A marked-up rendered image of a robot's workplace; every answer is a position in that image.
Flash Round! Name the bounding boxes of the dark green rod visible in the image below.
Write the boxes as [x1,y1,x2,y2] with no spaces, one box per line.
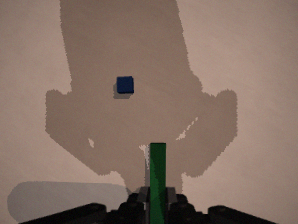
[150,143,166,224]

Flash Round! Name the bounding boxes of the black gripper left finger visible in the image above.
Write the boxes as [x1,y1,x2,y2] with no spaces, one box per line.
[19,187,151,224]

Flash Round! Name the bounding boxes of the dark blue block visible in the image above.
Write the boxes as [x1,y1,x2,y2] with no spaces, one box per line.
[117,76,134,94]

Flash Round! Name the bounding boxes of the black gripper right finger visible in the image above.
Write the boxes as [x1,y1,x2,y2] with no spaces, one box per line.
[164,187,277,224]

